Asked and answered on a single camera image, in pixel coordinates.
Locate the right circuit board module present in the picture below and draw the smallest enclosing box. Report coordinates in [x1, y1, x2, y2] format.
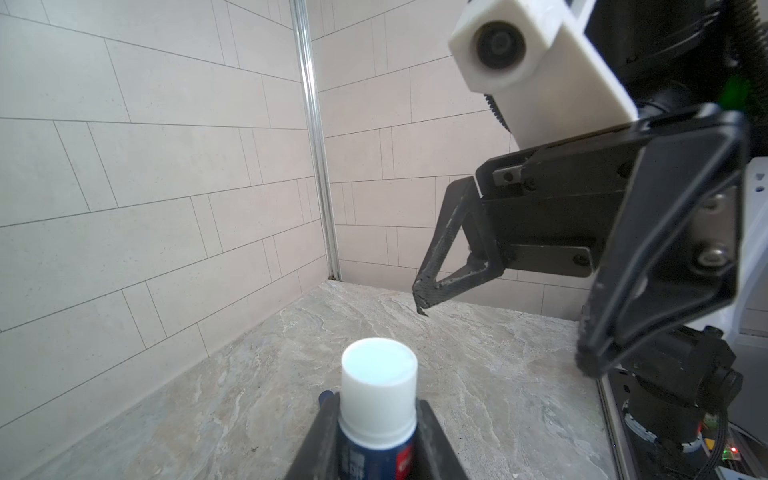
[700, 415, 754, 476]

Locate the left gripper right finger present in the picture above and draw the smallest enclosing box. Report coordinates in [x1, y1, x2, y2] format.
[413, 399, 468, 480]

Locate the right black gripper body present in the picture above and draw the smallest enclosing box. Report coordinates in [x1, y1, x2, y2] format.
[475, 103, 721, 278]

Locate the blue glue stick cap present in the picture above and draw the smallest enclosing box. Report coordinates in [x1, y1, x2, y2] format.
[318, 390, 335, 406]

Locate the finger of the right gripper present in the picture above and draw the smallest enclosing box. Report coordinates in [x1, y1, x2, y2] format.
[576, 110, 750, 378]
[412, 177, 505, 315]

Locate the blue white glue stick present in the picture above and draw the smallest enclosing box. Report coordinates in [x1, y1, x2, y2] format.
[338, 337, 418, 480]

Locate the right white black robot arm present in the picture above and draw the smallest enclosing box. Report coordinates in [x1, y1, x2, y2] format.
[412, 1, 767, 479]

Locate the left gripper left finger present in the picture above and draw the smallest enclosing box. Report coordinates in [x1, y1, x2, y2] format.
[284, 392, 340, 480]

